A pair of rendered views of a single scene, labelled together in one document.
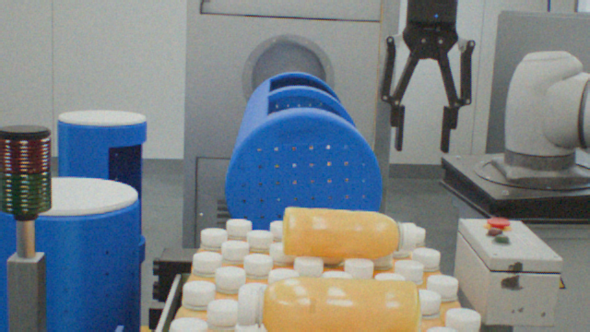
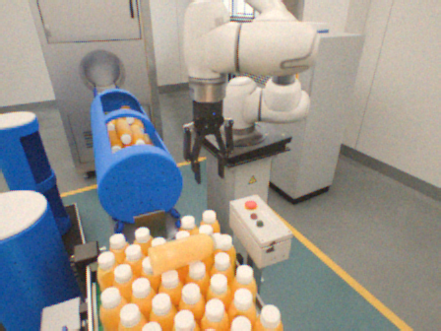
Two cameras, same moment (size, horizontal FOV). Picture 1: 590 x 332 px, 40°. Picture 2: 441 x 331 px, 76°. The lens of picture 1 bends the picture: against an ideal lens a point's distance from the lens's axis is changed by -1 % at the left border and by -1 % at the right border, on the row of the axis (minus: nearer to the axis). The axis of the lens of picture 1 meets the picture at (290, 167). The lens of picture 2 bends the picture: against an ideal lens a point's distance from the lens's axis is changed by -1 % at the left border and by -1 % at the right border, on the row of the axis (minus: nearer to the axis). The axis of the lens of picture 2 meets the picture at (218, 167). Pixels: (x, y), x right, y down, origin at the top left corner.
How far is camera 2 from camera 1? 0.61 m
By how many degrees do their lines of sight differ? 27
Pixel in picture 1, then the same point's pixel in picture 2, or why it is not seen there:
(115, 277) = (47, 251)
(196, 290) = not seen: outside the picture
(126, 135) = (27, 128)
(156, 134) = (41, 90)
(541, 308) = (283, 253)
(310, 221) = (166, 258)
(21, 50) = not seen: outside the picture
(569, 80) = (252, 94)
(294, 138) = (132, 166)
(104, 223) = (31, 231)
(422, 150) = (161, 80)
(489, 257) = (260, 242)
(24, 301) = not seen: outside the picture
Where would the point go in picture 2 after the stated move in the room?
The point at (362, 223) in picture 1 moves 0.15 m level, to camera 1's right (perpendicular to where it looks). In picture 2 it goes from (195, 248) to (251, 232)
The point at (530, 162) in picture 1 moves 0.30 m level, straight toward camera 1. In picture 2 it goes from (237, 132) to (248, 162)
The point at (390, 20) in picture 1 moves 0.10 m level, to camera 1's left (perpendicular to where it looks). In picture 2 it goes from (150, 46) to (135, 46)
